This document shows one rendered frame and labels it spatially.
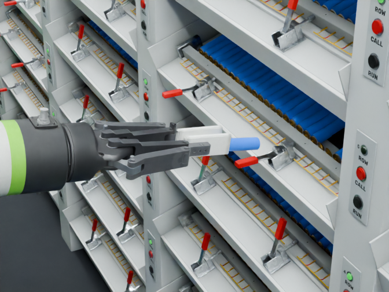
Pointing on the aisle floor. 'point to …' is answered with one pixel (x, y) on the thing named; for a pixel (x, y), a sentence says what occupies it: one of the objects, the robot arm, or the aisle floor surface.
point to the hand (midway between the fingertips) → (202, 141)
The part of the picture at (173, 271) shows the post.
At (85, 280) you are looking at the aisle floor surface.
